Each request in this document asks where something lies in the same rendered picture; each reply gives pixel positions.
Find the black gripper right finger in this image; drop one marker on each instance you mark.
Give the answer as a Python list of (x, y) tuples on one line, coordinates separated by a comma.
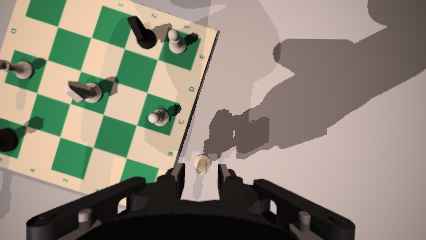
[(295, 214)]

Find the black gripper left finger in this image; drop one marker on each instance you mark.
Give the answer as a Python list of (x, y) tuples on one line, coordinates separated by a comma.
[(73, 219)]

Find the green and cream chessboard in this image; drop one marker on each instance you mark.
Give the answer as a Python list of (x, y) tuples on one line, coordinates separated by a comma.
[(90, 146)]

